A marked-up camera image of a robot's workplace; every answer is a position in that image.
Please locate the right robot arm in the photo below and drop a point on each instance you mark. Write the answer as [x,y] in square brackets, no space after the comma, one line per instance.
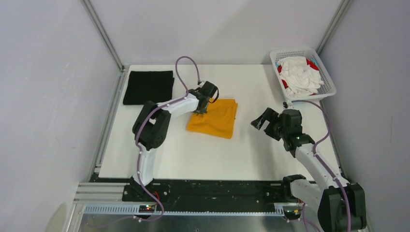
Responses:
[339,204]

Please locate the right corner aluminium post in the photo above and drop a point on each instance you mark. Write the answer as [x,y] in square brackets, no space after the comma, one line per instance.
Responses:
[334,23]

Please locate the left controller board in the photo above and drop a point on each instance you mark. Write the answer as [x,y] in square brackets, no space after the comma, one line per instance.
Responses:
[147,208]

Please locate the folded black t shirt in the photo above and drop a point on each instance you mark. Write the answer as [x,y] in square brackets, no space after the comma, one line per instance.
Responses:
[155,86]

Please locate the white plastic basket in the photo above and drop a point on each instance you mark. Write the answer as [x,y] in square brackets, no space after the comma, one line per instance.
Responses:
[301,74]

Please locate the controller board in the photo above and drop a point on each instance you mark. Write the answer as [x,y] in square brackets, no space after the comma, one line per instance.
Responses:
[292,215]
[147,208]

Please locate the left corner aluminium post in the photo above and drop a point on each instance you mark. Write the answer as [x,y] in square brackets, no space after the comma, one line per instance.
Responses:
[96,21]

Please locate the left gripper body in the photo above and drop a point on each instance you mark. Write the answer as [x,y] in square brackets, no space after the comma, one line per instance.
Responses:
[201,110]

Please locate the right controller board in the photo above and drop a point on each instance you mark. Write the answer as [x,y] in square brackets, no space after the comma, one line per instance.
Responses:
[292,215]

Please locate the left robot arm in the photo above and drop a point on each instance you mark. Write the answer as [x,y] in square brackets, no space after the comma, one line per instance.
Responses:
[151,127]

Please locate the yellow t shirt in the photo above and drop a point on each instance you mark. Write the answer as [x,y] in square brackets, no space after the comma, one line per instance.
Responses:
[217,121]

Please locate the white t shirt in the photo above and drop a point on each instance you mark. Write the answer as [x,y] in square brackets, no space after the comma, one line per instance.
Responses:
[299,76]

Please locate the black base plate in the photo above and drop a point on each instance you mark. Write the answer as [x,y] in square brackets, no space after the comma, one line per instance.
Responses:
[213,196]

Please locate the aluminium frame rail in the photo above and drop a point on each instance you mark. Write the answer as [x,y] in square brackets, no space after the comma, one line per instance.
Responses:
[106,198]

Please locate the corner aluminium post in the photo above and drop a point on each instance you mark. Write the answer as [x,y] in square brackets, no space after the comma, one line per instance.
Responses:
[334,23]
[96,21]

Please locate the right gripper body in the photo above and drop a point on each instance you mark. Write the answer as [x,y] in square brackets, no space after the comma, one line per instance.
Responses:
[278,131]

